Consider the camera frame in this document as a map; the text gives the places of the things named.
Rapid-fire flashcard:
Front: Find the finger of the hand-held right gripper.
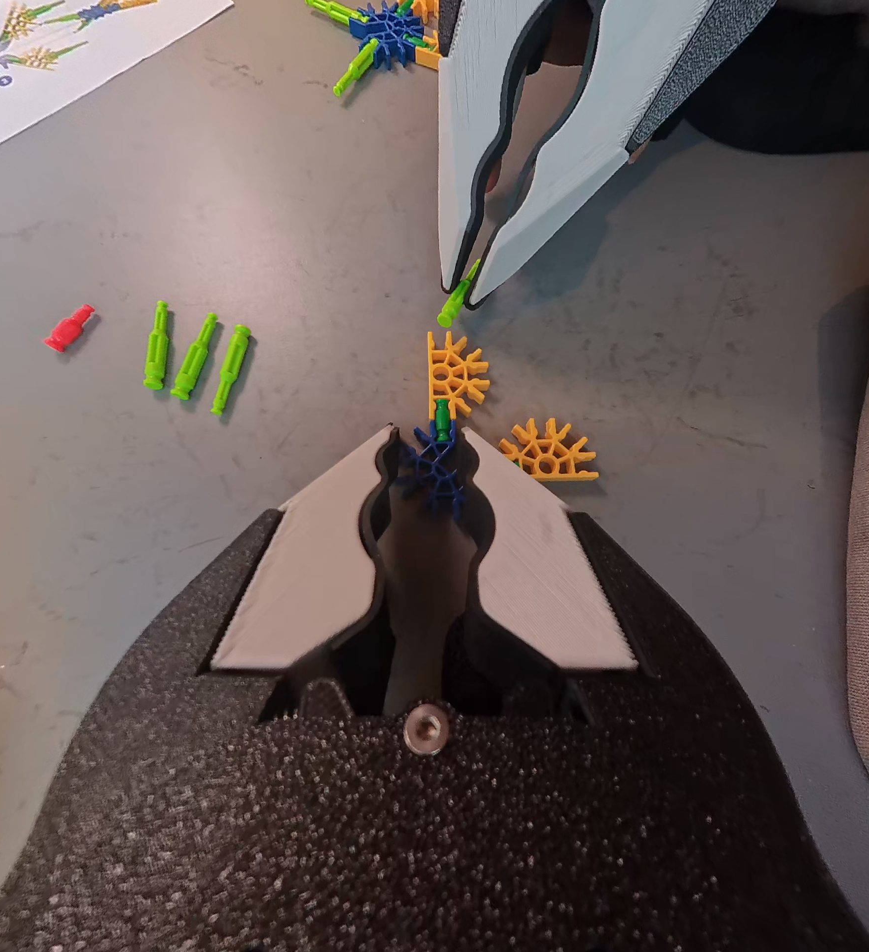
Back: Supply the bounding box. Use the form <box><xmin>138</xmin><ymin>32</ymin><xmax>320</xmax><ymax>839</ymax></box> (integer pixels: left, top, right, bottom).
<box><xmin>438</xmin><ymin>0</ymin><xmax>554</xmax><ymax>295</ymax></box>
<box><xmin>467</xmin><ymin>0</ymin><xmax>714</xmax><ymax>309</ymax></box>

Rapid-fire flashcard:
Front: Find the red short toy rod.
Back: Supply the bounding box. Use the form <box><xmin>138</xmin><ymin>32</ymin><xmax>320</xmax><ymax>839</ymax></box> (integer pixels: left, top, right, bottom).
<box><xmin>42</xmin><ymin>303</ymin><xmax>98</xmax><ymax>353</ymax></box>

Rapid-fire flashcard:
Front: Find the grey desk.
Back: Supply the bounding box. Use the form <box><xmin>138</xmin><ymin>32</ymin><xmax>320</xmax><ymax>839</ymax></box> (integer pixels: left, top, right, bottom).
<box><xmin>0</xmin><ymin>0</ymin><xmax>869</xmax><ymax>952</ymax></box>

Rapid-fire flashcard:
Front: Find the person's right hand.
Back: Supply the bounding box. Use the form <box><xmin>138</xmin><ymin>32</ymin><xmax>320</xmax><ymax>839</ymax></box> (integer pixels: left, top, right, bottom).
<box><xmin>534</xmin><ymin>0</ymin><xmax>593</xmax><ymax>75</ymax></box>

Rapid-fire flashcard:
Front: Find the printed instruction sheet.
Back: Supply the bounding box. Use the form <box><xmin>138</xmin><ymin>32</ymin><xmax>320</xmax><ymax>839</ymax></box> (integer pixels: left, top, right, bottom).
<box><xmin>0</xmin><ymin>0</ymin><xmax>234</xmax><ymax>168</ymax></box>

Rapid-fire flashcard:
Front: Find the yellow toy connector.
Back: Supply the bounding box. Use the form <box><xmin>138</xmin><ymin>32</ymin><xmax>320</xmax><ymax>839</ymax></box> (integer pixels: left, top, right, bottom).
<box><xmin>499</xmin><ymin>418</ymin><xmax>600</xmax><ymax>482</ymax></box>
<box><xmin>427</xmin><ymin>331</ymin><xmax>491</xmax><ymax>419</ymax></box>

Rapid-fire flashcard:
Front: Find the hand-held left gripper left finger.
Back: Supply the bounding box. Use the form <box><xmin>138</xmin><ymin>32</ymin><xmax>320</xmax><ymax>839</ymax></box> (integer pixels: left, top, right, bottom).
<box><xmin>211</xmin><ymin>425</ymin><xmax>400</xmax><ymax>674</ymax></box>

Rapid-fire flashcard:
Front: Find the light green toy rod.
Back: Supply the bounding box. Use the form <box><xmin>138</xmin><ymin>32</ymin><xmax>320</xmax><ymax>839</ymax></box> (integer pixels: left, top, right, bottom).
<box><xmin>436</xmin><ymin>259</ymin><xmax>481</xmax><ymax>328</ymax></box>
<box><xmin>143</xmin><ymin>299</ymin><xmax>173</xmax><ymax>390</ymax></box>
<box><xmin>171</xmin><ymin>312</ymin><xmax>220</xmax><ymax>401</ymax></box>
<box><xmin>210</xmin><ymin>324</ymin><xmax>252</xmax><ymax>416</ymax></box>

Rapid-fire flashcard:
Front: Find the assembled toy model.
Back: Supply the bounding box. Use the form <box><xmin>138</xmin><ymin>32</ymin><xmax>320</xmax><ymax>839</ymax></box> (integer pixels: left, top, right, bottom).
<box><xmin>304</xmin><ymin>0</ymin><xmax>443</xmax><ymax>98</ymax></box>

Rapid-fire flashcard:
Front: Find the blue toy connector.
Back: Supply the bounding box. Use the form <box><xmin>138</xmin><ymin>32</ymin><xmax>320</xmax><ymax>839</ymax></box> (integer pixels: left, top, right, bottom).
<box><xmin>397</xmin><ymin>424</ymin><xmax>472</xmax><ymax>519</ymax></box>

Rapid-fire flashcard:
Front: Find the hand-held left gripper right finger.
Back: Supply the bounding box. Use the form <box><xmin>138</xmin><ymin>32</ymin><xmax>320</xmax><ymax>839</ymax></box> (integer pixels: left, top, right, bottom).
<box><xmin>463</xmin><ymin>427</ymin><xmax>639</xmax><ymax>674</ymax></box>

